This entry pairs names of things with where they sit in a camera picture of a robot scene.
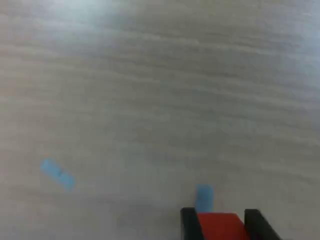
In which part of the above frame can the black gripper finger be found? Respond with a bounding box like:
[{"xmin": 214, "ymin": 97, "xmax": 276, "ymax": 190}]
[
  {"xmin": 180, "ymin": 206, "xmax": 206, "ymax": 240},
  {"xmin": 243, "ymin": 208, "xmax": 282, "ymax": 240}
]

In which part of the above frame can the red cube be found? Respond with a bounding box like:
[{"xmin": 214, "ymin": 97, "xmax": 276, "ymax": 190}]
[{"xmin": 196, "ymin": 212, "xmax": 248, "ymax": 240}]

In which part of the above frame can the small blue tape marker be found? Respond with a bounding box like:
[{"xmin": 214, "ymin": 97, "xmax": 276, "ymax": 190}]
[
  {"xmin": 194, "ymin": 183, "xmax": 215, "ymax": 213},
  {"xmin": 39, "ymin": 157, "xmax": 77, "ymax": 192}
]

